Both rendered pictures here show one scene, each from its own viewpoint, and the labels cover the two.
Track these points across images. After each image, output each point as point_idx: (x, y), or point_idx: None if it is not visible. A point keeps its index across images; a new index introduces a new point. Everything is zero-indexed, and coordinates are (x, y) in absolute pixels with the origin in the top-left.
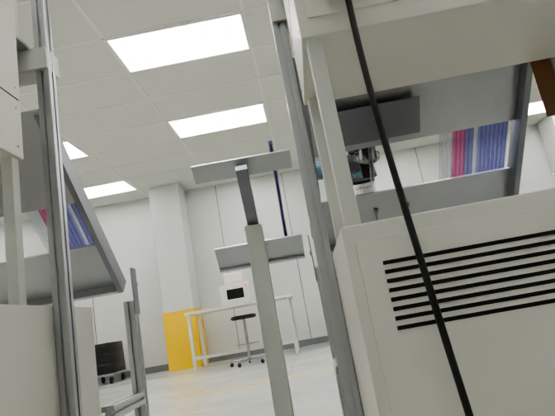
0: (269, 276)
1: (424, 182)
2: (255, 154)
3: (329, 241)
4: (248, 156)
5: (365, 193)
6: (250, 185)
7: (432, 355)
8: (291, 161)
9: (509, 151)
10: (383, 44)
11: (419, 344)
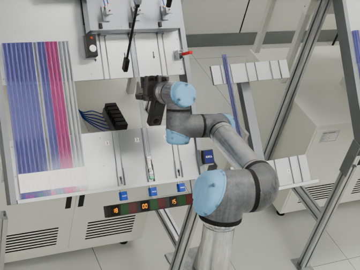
0: (227, 162)
1: (95, 132)
2: (237, 64)
3: (146, 101)
4: (242, 63)
5: (151, 127)
6: (237, 85)
7: None
8: (211, 78)
9: (6, 123)
10: None
11: None
